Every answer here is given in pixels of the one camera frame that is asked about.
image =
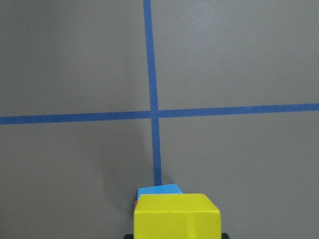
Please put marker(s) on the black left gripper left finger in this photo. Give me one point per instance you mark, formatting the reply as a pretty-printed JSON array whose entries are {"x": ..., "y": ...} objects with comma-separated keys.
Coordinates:
[{"x": 129, "y": 236}]

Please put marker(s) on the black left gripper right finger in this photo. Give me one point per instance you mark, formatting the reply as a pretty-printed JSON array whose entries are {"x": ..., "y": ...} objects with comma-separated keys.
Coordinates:
[{"x": 224, "y": 236}]

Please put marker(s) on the yellow wooden cube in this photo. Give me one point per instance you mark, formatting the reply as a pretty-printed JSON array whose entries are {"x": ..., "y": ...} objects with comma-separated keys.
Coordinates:
[{"x": 176, "y": 216}]

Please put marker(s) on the blue wooden cube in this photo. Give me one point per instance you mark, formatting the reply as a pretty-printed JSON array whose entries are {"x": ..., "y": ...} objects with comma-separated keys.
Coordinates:
[{"x": 162, "y": 189}]

